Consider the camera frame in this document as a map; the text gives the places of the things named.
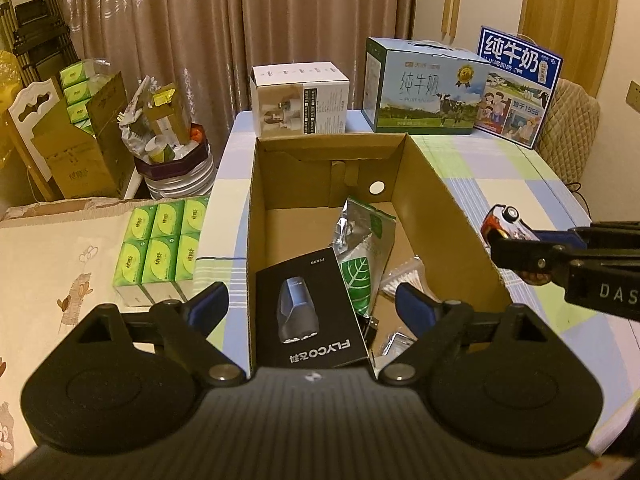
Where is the black shaver box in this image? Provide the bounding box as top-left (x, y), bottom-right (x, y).
top-left (255, 246), bottom-right (371, 369)

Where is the white paper cup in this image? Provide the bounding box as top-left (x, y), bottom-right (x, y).
top-left (147, 135), bottom-right (172, 164)

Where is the white product box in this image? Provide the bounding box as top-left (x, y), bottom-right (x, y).
top-left (249, 61), bottom-right (351, 139)

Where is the printed bed sheet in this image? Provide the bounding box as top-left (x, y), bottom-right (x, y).
top-left (0, 195), bottom-right (227, 462)

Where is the wooden wardrobe door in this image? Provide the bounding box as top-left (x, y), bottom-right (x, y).
top-left (519, 0), bottom-right (622, 97)

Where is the blue milk carton case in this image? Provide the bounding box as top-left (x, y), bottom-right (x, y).
top-left (472, 25), bottom-right (564, 150)

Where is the brown cardboard box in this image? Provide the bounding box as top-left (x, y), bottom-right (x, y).
top-left (247, 132), bottom-right (514, 387)

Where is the round tin with clutter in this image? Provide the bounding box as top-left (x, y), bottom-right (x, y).
top-left (134, 137), bottom-right (211, 182)

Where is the small cardboard box with packets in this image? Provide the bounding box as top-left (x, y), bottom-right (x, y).
top-left (2, 78), bottom-right (69, 202)

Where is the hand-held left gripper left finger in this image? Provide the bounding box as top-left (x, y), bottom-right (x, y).
top-left (70, 281), bottom-right (247, 387)

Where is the checked tablecloth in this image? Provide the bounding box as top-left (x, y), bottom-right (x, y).
top-left (192, 107), bottom-right (640, 462)

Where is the clear rectangular plastic container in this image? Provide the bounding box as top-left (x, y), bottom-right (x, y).
top-left (379, 332), bottom-right (417, 362)

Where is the chair with quilted cover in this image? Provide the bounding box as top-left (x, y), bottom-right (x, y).
top-left (534, 77), bottom-right (601, 187)

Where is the silver foil pouch green leaf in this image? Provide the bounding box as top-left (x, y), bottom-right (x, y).
top-left (332, 196), bottom-right (397, 319)

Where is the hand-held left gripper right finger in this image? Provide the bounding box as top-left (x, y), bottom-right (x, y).
top-left (377, 281), bottom-right (552, 385)

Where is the grey crumpled plastic bag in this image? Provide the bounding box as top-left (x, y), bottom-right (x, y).
top-left (117, 75), bottom-right (162, 154)

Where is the folded metal ladder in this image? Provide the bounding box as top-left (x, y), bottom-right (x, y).
top-left (0, 0), bottom-right (82, 87)

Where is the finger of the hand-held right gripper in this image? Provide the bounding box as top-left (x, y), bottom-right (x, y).
top-left (530, 222), bottom-right (640, 250)
top-left (489, 232), bottom-right (576, 282)

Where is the green milk carton case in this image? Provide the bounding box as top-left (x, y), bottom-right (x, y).
top-left (361, 36), bottom-right (490, 136)

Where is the brown patterned curtain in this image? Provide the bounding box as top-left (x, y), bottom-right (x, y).
top-left (55, 0), bottom-right (419, 127)

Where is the green tissue pack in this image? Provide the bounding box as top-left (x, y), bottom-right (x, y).
top-left (59, 61), bottom-right (97, 86)
top-left (62, 82), bottom-right (97, 106)
top-left (66, 102), bottom-right (94, 124)

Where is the brown carton of tissues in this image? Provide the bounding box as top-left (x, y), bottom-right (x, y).
top-left (32, 71), bottom-right (137, 201)

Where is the yellow plastic bag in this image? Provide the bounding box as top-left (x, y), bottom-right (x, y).
top-left (0, 50), bottom-right (27, 172)

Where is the clear bag of cotton swabs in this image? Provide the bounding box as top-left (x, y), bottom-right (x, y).
top-left (380, 255), bottom-right (432, 307)

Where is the bundle of green tissue packs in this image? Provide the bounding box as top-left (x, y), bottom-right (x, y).
top-left (112, 195), bottom-right (211, 309)

